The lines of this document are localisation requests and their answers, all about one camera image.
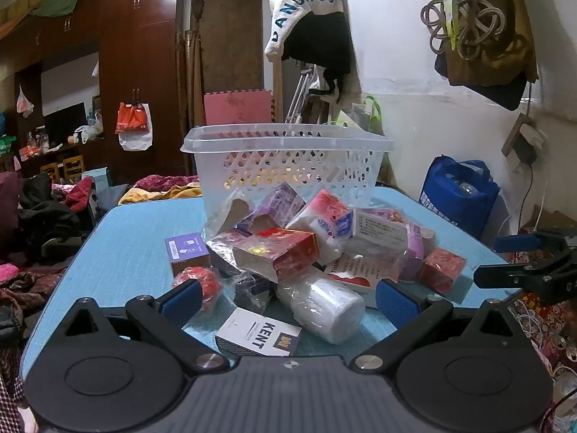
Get stack of plastic cups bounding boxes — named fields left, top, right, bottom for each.
left=276, top=267, right=367, bottom=344

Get pink foam mat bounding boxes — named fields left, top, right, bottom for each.
left=204, top=90, right=274, bottom=127

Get brown wooden wardrobe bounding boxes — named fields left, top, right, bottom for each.
left=0, top=0, right=185, bottom=185

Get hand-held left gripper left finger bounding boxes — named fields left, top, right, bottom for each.
left=63, top=278, right=230, bottom=375

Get wooden door board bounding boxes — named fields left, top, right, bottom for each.
left=191, top=0, right=264, bottom=127

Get red ball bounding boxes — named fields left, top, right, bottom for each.
left=172, top=266, right=224, bottom=311

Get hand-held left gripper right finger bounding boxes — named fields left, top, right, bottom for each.
left=349, top=278, right=515, bottom=375

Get red patterned cloth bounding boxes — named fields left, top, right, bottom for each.
left=509, top=293, right=577, bottom=416

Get small dark purple box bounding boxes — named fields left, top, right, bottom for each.
left=164, top=233, right=212, bottom=277

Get blue fabric bag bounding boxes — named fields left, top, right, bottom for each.
left=421, top=156, right=501, bottom=240

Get shiny packet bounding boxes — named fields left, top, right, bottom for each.
left=206, top=231, right=246, bottom=276

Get magenta blanket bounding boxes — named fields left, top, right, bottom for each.
left=135, top=174, right=199, bottom=191

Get white red box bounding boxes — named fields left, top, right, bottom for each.
left=323, top=253, right=397, bottom=310

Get large red box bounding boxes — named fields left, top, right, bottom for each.
left=233, top=228, right=320, bottom=283

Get metal crutches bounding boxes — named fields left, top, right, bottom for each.
left=282, top=65, right=316, bottom=124

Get light purple box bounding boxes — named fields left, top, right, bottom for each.
left=237, top=183, right=306, bottom=235

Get wall socket with charger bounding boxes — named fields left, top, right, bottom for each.
left=501, top=113, right=547, bottom=165

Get orange plastic bag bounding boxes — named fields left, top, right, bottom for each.
left=116, top=102, right=149, bottom=135

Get brown hanging bag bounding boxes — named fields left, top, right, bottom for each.
left=435, top=0, right=539, bottom=111

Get yellow green strap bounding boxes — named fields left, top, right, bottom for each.
left=439, top=0, right=461, bottom=50

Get green white shopping bag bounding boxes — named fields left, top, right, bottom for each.
left=331, top=96, right=384, bottom=136

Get clear plastic basket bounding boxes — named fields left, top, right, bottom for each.
left=180, top=124, right=394, bottom=226

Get black television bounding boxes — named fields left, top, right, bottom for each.
left=44, top=101, right=86, bottom=138

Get pink tissue pack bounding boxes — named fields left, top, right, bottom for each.
left=286, top=189, right=353, bottom=253

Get brown box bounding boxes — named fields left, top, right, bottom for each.
left=205, top=188, right=253, bottom=244

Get small red box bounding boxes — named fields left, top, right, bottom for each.
left=419, top=247, right=467, bottom=294

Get coiled hose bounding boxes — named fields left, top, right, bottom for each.
left=421, top=0, right=508, bottom=59

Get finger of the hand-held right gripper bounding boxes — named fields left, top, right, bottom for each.
left=493, top=228, right=577, bottom=258
left=473, top=253, right=575, bottom=290

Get small white hanging bag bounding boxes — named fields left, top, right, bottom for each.
left=17, top=86, right=34, bottom=118

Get teal box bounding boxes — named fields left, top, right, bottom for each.
left=83, top=168, right=110, bottom=190

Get white labelled box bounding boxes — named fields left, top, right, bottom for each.
left=349, top=209, right=424, bottom=255

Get knotted white plastic bag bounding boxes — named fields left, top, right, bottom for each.
left=74, top=113, right=103, bottom=143

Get dark item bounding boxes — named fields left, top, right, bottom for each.
left=234, top=273, right=276, bottom=314

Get yellow blanket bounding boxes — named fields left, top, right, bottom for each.
left=118, top=183, right=202, bottom=206

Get purple packet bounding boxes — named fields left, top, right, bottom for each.
left=401, top=223, right=438, bottom=280

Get clear plastic bottle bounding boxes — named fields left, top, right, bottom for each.
left=444, top=174, right=479, bottom=197

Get dark clothes pile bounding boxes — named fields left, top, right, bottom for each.
left=18, top=174, right=91, bottom=253

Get white cigarette box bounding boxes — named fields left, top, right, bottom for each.
left=215, top=307, right=303, bottom=357

